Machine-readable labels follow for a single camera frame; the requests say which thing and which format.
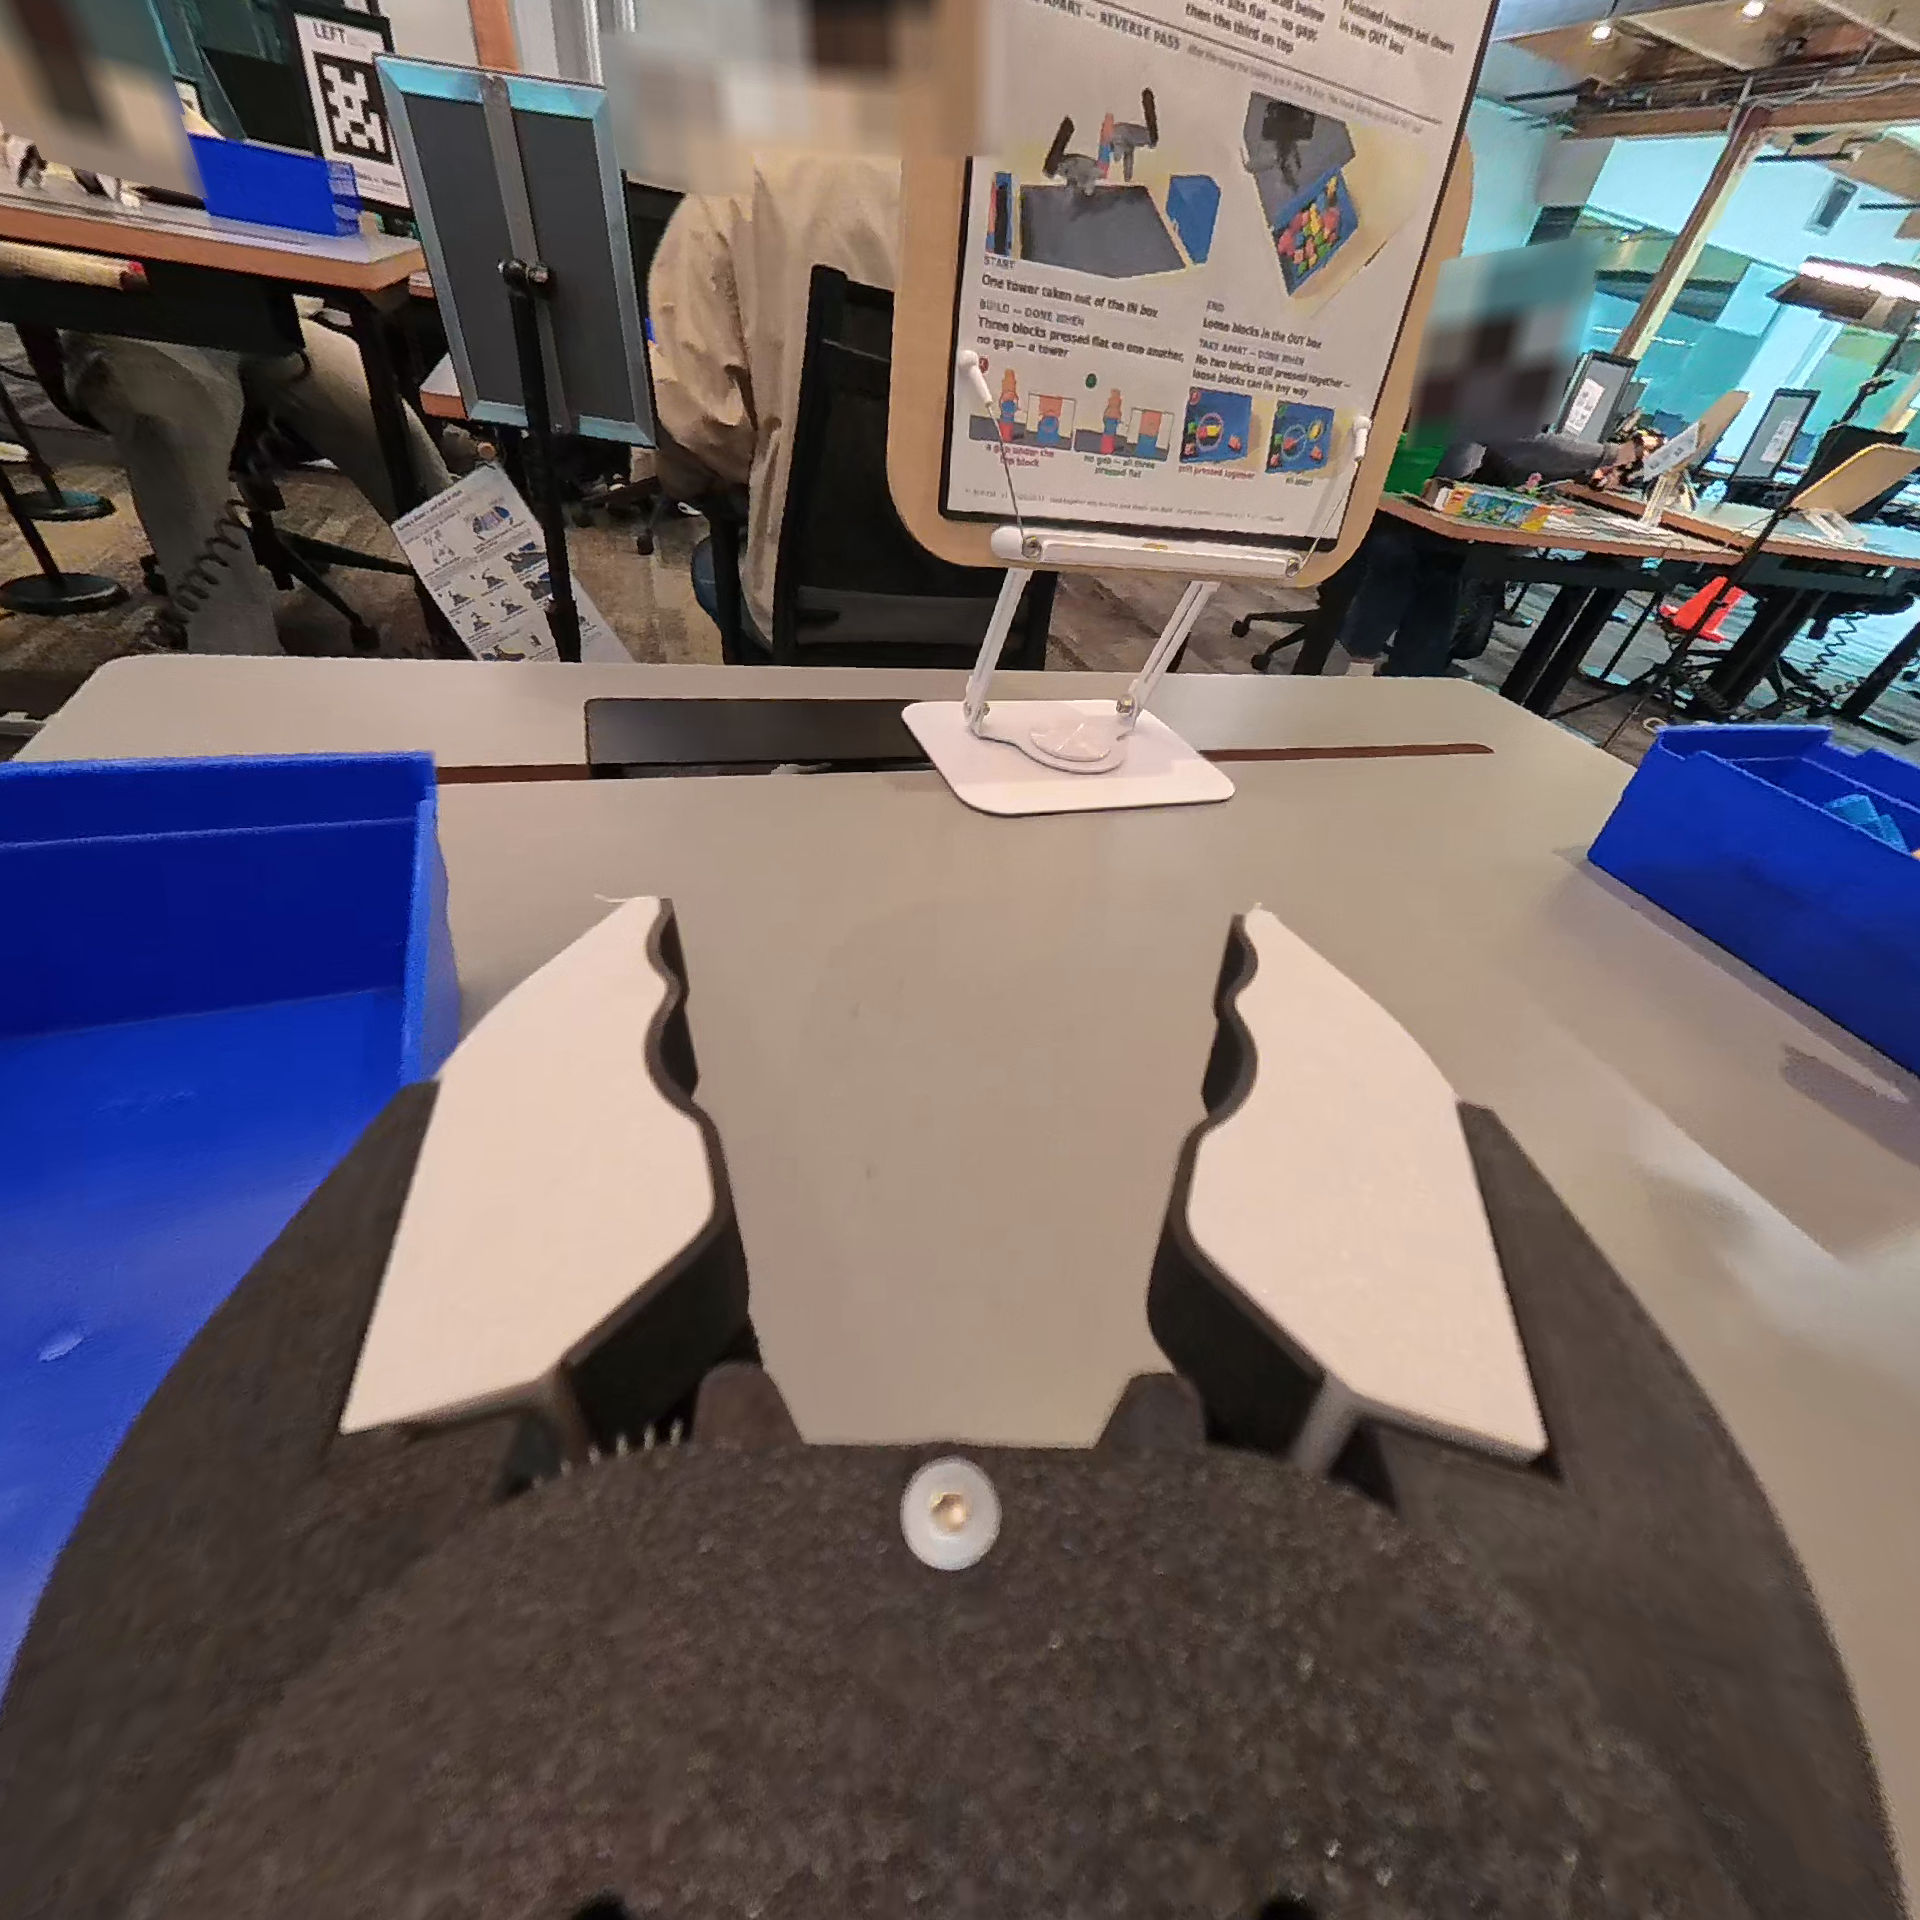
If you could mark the wooden side table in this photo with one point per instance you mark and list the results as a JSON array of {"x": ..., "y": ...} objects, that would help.
[{"x": 1652, "y": 532}]

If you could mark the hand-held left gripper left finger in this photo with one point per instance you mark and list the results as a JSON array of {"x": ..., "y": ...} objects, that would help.
[{"x": 541, "y": 1201}]

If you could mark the grey panel stand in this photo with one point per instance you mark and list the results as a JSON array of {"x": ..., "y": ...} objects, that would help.
[{"x": 464, "y": 255}]

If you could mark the black white marker sign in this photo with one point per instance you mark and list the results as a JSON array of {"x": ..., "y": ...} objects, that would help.
[{"x": 353, "y": 105}]

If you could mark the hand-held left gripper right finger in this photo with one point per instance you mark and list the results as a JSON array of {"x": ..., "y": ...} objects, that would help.
[{"x": 1350, "y": 1229}]

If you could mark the white document holder stand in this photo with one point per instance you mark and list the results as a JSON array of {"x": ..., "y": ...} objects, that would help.
[{"x": 1109, "y": 779}]

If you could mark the blue plastic bin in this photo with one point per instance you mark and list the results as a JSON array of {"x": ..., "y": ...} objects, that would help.
[
  {"x": 1695, "y": 869},
  {"x": 181, "y": 1124}
]

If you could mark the blue desk bin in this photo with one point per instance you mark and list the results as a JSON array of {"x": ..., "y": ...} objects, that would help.
[{"x": 270, "y": 187}]

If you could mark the orange traffic cone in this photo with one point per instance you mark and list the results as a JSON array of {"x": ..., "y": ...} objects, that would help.
[{"x": 1712, "y": 608}]

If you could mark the wooden office desk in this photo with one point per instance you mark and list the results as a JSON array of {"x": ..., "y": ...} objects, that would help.
[{"x": 224, "y": 255}]

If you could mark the black office chair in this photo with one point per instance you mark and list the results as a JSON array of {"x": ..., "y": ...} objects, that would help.
[{"x": 855, "y": 524}]

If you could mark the wooden instruction board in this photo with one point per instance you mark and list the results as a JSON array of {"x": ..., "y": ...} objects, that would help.
[{"x": 1201, "y": 224}]

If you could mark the printed instruction flyer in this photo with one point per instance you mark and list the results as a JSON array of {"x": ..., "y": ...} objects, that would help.
[{"x": 495, "y": 570}]

